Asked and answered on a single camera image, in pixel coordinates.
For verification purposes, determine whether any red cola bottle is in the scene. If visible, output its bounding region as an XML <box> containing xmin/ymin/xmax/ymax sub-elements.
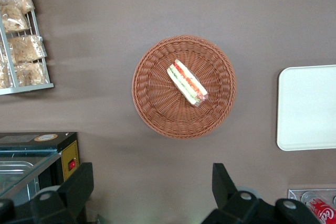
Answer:
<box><xmin>301</xmin><ymin>191</ymin><xmax>336</xmax><ymax>224</ymax></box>

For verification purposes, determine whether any clear acrylic bottle rack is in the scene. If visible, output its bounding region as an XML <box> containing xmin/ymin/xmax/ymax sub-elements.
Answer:
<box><xmin>288</xmin><ymin>188</ymin><xmax>336</xmax><ymax>224</ymax></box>

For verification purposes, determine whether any cream rectangular tray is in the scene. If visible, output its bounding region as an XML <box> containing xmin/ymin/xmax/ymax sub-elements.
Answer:
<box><xmin>276</xmin><ymin>64</ymin><xmax>336</xmax><ymax>152</ymax></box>

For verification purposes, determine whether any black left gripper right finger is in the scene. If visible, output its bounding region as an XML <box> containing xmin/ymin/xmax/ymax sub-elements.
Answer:
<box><xmin>201</xmin><ymin>163</ymin><xmax>322</xmax><ymax>224</ymax></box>

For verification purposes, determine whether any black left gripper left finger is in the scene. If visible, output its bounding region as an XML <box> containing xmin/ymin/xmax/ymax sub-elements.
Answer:
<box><xmin>0</xmin><ymin>163</ymin><xmax>95</xmax><ymax>224</ymax></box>

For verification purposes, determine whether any round brown wicker basket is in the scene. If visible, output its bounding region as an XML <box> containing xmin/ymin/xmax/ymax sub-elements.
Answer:
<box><xmin>131</xmin><ymin>34</ymin><xmax>237</xmax><ymax>140</ymax></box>

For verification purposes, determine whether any triangle sandwich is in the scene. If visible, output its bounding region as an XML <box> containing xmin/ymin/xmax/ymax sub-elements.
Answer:
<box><xmin>166</xmin><ymin>58</ymin><xmax>209</xmax><ymax>109</ymax></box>

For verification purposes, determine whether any tray of packaged snacks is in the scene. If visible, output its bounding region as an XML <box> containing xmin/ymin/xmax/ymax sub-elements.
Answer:
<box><xmin>0</xmin><ymin>0</ymin><xmax>55</xmax><ymax>96</ymax></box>

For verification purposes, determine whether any black food warmer appliance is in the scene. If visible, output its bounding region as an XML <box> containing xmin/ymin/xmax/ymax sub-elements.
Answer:
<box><xmin>0</xmin><ymin>131</ymin><xmax>81</xmax><ymax>206</ymax></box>

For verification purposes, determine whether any stainless steel pan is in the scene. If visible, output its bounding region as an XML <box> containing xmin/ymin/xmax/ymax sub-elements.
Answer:
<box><xmin>0</xmin><ymin>160</ymin><xmax>35</xmax><ymax>193</ymax></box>

